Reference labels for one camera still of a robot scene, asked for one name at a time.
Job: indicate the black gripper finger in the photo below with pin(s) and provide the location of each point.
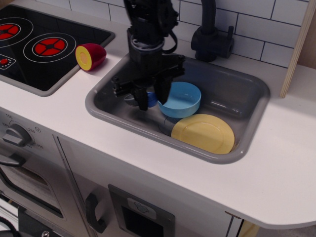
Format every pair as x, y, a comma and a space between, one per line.
140, 95
162, 88

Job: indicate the grey plastic sink basin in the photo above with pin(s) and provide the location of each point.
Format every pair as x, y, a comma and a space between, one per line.
211, 113

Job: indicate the blue and grey toy spoon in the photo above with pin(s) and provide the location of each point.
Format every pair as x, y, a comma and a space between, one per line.
152, 100

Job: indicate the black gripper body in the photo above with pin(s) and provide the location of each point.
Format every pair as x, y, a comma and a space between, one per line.
141, 68

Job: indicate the grey oven knob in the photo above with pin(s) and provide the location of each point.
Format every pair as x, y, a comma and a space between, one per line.
17, 135

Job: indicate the black cabinet door handle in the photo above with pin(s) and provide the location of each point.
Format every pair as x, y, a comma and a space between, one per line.
91, 203

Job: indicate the red and yellow toy fruit half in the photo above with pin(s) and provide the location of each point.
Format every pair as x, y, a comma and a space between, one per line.
90, 56

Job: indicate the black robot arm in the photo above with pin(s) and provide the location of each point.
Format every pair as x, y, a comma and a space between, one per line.
151, 22

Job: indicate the toy oven door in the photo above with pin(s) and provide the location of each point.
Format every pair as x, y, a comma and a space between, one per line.
42, 187

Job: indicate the blue plastic bowl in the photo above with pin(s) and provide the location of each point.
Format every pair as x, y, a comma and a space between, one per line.
183, 101

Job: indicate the yellow plastic plate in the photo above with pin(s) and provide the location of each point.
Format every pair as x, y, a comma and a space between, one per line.
206, 132

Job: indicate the dark grey toy faucet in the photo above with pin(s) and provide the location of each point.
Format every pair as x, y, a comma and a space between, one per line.
207, 43

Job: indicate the wooden side post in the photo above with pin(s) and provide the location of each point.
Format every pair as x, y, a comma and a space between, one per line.
298, 47

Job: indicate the grey dishwasher panel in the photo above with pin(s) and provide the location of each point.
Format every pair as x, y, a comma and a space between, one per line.
140, 218

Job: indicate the grey oven door handle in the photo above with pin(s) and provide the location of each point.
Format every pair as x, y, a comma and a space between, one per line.
13, 160

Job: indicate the black toy stovetop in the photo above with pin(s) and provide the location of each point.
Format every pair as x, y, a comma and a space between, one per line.
37, 50

